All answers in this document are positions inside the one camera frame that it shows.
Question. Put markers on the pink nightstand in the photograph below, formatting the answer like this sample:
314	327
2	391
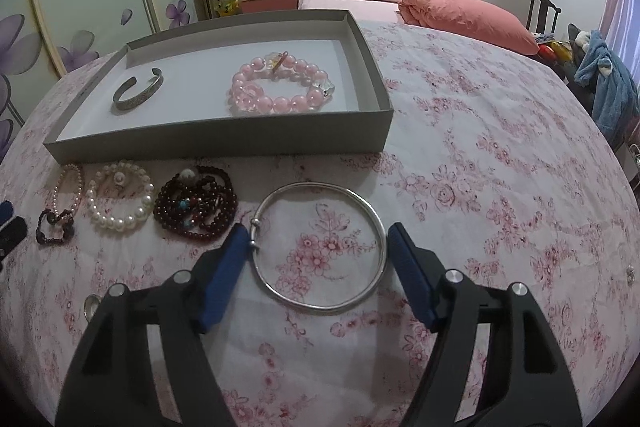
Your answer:
267	3

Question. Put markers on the silver bangle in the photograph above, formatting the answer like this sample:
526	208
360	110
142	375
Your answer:
309	185

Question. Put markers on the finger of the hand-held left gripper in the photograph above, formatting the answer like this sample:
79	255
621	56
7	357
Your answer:
4	210
11	233

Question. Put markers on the pink bed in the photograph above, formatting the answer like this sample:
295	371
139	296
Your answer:
350	4

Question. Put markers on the pile of colourful toys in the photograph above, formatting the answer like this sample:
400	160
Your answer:
552	49

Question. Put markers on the blue robe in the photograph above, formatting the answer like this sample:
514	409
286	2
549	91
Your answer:
612	87

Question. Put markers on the grey cardboard box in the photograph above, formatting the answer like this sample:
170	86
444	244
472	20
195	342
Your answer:
200	142

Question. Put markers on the dark wooden chair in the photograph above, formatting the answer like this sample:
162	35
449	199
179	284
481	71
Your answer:
542	14

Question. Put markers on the folded coral duvet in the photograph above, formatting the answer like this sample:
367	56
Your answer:
465	19

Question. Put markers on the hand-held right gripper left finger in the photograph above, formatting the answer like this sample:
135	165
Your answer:
225	277

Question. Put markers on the pink curtain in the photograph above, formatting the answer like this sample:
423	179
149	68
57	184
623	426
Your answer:
622	7

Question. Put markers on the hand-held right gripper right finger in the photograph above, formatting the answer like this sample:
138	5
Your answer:
410	277

